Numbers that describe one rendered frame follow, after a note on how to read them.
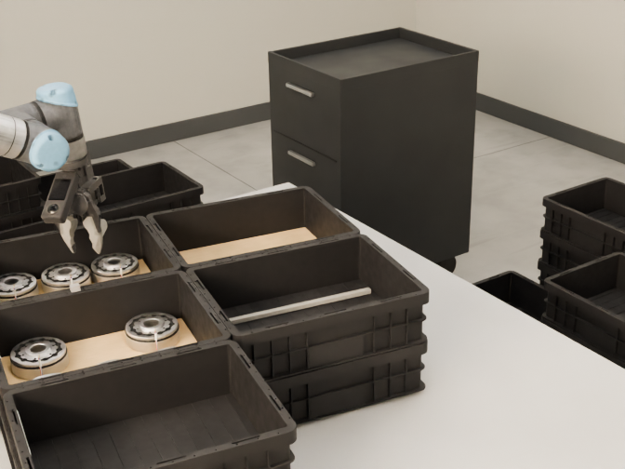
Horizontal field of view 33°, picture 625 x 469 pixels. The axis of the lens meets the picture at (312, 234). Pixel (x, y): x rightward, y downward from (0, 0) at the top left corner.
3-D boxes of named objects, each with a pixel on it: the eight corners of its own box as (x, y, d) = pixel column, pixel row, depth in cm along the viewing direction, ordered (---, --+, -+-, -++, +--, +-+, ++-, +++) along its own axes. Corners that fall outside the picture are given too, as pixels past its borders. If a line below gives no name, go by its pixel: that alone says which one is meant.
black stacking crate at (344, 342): (237, 395, 188) (234, 340, 183) (188, 321, 212) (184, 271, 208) (430, 346, 202) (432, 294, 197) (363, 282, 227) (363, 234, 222)
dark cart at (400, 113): (338, 324, 373) (335, 80, 336) (272, 277, 407) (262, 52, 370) (468, 277, 404) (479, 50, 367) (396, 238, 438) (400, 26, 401)
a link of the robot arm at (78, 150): (73, 144, 207) (37, 144, 210) (78, 166, 209) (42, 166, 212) (90, 131, 214) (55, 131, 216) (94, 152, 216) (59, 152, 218)
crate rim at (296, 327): (234, 349, 184) (233, 337, 183) (184, 279, 209) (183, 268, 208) (432, 302, 198) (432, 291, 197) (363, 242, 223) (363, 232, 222)
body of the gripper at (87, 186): (107, 201, 222) (97, 149, 217) (89, 219, 215) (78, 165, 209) (75, 200, 224) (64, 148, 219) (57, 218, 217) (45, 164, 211)
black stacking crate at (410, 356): (240, 445, 192) (237, 390, 187) (191, 367, 217) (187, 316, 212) (430, 394, 206) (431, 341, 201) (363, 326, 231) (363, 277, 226)
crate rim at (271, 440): (35, 515, 144) (33, 501, 143) (3, 404, 169) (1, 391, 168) (300, 441, 158) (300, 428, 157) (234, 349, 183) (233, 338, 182)
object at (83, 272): (47, 289, 216) (46, 288, 216) (36, 271, 224) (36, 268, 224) (95, 279, 220) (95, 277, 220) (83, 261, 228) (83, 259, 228)
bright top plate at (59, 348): (11, 371, 188) (11, 368, 187) (9, 344, 196) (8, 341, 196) (68, 362, 190) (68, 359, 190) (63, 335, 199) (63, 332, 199)
